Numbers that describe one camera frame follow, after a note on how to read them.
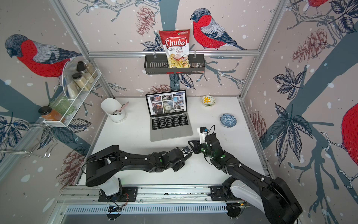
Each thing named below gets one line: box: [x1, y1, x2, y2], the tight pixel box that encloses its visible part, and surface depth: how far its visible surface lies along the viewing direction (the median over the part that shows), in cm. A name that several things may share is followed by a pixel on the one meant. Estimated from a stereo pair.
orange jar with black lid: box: [38, 105, 66, 123], surface depth 62 cm
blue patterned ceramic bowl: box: [220, 112, 238, 128], surface depth 105 cm
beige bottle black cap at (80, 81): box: [72, 72, 90, 92], surface depth 78 cm
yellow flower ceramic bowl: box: [201, 95, 217, 108], surface depth 117 cm
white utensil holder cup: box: [101, 97, 128, 123], surface depth 102 cm
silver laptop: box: [144, 89, 193, 142], surface depth 103 cm
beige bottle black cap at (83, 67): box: [76, 61, 98, 79], surface depth 85 cm
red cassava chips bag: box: [158, 28, 191, 69], surface depth 83 cm
